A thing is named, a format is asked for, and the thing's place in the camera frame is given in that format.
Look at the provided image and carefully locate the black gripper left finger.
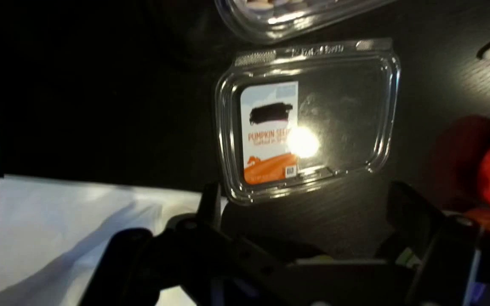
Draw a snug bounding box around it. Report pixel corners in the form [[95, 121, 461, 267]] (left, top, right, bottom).
[[197, 181, 225, 230]]

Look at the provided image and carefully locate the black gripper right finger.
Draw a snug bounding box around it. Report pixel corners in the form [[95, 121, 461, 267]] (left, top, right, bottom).
[[386, 179, 482, 277]]

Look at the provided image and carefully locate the white paper napkin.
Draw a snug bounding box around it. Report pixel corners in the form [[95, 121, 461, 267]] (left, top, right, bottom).
[[0, 174, 230, 306]]

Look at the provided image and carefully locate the clear plastic food container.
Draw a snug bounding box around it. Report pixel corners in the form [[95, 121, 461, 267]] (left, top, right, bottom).
[[214, 38, 403, 206]]

